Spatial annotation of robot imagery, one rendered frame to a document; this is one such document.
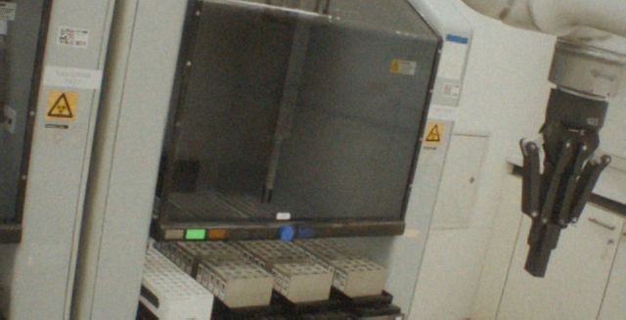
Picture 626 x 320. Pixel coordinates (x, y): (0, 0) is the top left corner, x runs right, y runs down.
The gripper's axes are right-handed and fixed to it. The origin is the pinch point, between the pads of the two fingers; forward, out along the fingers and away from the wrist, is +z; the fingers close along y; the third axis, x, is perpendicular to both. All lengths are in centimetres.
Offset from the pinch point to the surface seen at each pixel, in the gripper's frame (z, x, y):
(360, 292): 36, 74, 7
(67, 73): -5, 48, -61
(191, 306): 35, 54, -33
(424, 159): 6, 81, 18
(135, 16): -15, 53, -51
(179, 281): 33, 62, -34
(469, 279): 90, 245, 128
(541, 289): 81, 216, 148
